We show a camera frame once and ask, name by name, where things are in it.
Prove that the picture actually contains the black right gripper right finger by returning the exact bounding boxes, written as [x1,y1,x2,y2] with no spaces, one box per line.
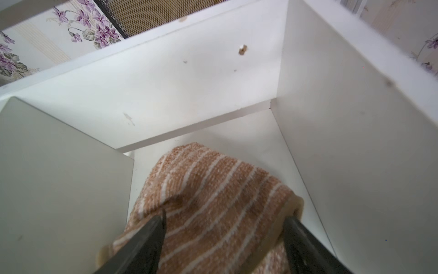
[283,216,351,274]

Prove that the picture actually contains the brown striped cloth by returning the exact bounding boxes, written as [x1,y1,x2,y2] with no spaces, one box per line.
[96,143,304,274]

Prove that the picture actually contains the white wooden bookshelf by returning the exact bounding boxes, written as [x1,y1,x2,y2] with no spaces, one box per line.
[1,1,438,274]

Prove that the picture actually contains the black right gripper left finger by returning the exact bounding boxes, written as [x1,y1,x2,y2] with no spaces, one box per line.
[95,210,167,274]

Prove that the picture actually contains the black mesh basket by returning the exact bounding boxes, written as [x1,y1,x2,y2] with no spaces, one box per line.
[94,0,223,38]

